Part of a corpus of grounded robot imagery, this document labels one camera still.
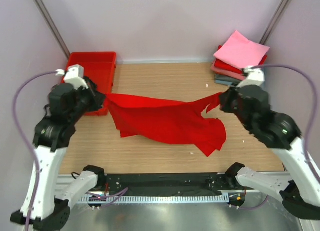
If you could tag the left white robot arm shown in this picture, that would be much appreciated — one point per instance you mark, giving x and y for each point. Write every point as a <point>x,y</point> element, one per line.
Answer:
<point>43,209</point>

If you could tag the left aluminium frame post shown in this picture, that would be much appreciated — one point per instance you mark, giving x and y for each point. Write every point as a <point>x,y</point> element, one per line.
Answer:
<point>52,26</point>

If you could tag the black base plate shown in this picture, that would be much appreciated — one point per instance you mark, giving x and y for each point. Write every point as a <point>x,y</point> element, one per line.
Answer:
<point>171,184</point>

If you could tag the right aluminium frame post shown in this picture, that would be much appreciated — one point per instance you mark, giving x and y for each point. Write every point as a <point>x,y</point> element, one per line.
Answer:
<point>280,10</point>

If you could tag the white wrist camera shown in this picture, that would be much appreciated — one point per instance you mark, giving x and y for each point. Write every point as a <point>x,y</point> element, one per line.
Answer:
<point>254,76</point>
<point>74,75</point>

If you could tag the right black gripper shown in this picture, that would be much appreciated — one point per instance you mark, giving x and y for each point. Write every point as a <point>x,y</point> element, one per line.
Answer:
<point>230,101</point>

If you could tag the red plastic bin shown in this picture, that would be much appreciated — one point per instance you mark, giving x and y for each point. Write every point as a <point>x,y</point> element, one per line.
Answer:
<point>100,68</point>

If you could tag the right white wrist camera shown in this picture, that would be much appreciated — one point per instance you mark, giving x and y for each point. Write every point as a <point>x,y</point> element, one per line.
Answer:
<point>254,76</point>

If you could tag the aluminium frame post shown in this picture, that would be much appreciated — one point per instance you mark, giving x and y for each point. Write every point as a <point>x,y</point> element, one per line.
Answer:
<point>280,10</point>
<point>52,26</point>

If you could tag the folded grey t shirt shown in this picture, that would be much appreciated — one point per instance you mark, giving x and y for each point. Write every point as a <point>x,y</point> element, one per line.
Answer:
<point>226,80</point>

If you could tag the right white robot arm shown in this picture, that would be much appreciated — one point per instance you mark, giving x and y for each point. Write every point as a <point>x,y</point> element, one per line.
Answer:
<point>300,195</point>

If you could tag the folded salmon t shirt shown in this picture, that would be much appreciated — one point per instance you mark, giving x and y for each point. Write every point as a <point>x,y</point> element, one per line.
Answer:
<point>227,73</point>

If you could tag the folded pink t shirt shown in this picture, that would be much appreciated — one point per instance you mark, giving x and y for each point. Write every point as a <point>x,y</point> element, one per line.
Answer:
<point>240,52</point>

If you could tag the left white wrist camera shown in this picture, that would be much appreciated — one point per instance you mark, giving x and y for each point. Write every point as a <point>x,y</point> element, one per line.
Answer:
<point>74,75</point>

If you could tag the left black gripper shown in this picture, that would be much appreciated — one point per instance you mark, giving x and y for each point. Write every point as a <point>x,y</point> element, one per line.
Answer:
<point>92,98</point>

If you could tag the white slotted cable duct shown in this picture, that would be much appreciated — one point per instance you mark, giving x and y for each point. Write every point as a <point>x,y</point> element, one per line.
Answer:
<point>132,200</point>

